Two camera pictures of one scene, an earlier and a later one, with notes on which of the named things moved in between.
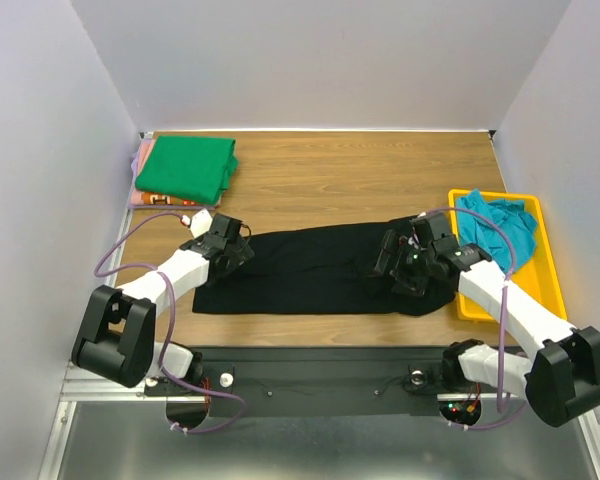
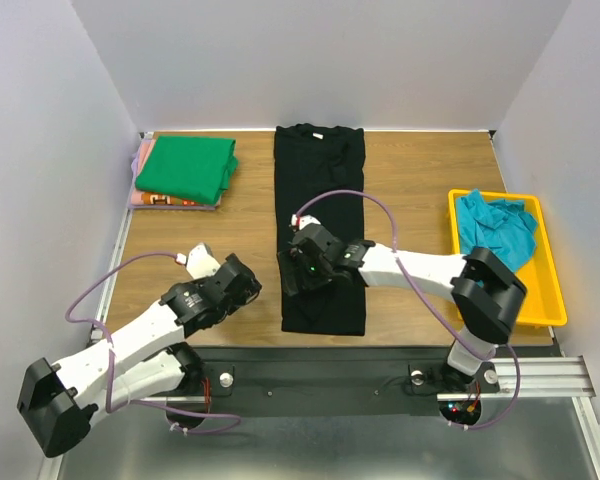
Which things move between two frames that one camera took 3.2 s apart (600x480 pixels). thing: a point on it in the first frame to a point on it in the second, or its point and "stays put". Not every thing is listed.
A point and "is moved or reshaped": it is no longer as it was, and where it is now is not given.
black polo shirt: [325, 270] is moved or reshaped
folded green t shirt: [194, 168] stays put
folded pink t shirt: [145, 150] stays put
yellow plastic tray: [540, 275] stays put
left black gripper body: [238, 254] to [236, 304]
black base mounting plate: [319, 379] stays put
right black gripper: [400, 262] to [290, 273]
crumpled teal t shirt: [505, 229] stays put
